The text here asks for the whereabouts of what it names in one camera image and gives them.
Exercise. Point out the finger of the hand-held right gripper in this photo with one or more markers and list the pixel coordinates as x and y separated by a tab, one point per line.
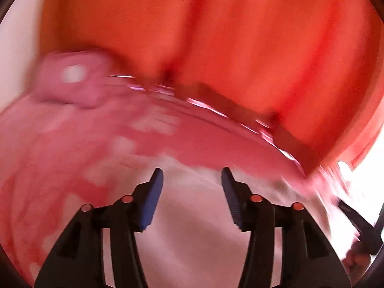
358	223

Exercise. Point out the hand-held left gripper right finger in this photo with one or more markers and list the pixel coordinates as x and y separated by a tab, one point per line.
231	196

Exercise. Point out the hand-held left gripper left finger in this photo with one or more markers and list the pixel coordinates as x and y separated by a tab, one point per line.
151	202

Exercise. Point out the white small garment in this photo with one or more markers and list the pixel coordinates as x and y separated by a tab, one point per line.
192	246

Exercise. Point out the pink patterned blanket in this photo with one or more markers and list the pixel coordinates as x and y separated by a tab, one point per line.
75	156

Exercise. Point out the pink pillow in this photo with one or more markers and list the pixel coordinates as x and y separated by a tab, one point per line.
73	75

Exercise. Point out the orange curtain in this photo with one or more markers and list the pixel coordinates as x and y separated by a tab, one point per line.
240	36

